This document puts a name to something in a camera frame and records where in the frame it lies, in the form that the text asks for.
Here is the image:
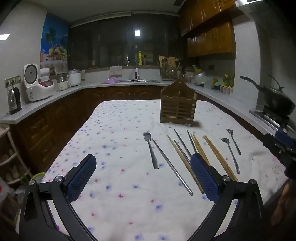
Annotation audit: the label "white floral tablecloth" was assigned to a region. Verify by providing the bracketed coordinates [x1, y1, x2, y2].
[40, 99, 288, 241]

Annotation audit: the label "wooden cutting board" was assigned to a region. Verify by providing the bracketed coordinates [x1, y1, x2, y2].
[159, 55, 176, 64]

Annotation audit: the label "small metal spork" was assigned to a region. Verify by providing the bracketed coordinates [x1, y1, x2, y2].
[226, 128, 242, 156]

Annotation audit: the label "wooden upper cabinets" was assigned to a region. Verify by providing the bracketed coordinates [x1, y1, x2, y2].
[180, 0, 236, 58]

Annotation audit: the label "silver rice cooker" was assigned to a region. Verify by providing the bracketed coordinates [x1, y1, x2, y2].
[67, 69, 82, 87]

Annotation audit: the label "wooden utensil holder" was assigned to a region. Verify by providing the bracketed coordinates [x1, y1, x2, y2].
[160, 77, 197, 127]

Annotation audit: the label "wooden cabinets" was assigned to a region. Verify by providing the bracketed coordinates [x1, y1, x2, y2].
[11, 86, 266, 172]
[180, 0, 236, 58]

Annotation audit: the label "steel electric kettle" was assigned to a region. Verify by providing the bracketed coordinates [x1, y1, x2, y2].
[8, 87, 22, 115]

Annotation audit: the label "steel gas stove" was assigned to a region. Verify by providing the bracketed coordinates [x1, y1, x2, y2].
[249, 105, 296, 137]

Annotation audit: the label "dish rack with utensils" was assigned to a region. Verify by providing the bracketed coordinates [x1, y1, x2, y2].
[159, 59, 182, 80]

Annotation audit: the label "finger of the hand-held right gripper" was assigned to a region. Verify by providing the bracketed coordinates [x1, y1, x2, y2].
[275, 129, 296, 146]
[264, 133, 296, 163]

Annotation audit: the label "tropical fruit wall poster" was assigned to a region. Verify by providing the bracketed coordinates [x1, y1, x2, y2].
[40, 15, 70, 69]

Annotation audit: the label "metal fork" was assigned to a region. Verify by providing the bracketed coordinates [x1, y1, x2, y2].
[143, 132, 160, 169]

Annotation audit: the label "white kitchen countertop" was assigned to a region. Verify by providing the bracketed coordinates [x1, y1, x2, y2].
[0, 79, 269, 124]

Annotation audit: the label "wooden lower cabinets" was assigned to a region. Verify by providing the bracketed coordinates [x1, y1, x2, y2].
[11, 86, 266, 172]

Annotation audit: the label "dark kitchen window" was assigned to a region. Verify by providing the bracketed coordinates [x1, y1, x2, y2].
[69, 13, 188, 70]

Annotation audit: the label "steel kitchen sink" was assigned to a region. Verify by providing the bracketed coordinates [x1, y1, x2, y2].
[118, 79, 161, 83]

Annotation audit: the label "small white cooking pot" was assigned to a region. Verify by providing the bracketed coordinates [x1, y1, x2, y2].
[56, 74, 70, 91]

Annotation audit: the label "black wok with lid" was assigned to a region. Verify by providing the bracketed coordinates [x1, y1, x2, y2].
[240, 74, 296, 116]

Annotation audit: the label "paper towel roll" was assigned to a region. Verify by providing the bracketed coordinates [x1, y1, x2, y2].
[40, 67, 57, 81]

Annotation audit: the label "metal spoon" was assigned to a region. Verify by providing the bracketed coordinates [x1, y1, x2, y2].
[221, 138, 241, 174]

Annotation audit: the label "wall power outlet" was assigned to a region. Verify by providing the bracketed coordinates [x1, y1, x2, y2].
[5, 75, 22, 88]

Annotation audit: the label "white rice cooker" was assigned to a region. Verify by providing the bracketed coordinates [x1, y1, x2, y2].
[23, 64, 55, 102]

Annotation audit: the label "wooden chopstick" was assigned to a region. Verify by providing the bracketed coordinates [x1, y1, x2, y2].
[205, 135, 239, 182]
[167, 135, 205, 194]
[190, 133, 206, 163]
[203, 136, 234, 183]
[193, 133, 211, 167]

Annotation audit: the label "row of spice jars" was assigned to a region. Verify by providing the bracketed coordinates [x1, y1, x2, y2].
[220, 84, 233, 95]

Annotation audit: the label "white shelf rack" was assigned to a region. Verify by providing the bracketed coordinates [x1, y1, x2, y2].
[0, 126, 35, 186]

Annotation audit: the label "beige dishcloth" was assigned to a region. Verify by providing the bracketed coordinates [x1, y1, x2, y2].
[109, 65, 122, 78]

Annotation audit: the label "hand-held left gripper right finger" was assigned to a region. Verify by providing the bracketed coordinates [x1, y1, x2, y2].
[186, 153, 265, 241]

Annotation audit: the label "person's right hand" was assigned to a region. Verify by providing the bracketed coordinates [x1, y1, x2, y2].
[271, 178, 296, 227]

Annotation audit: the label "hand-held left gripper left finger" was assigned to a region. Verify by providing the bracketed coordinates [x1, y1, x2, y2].
[15, 153, 97, 241]

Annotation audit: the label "metal bowl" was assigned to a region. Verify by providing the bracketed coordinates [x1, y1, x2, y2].
[193, 71, 207, 85]

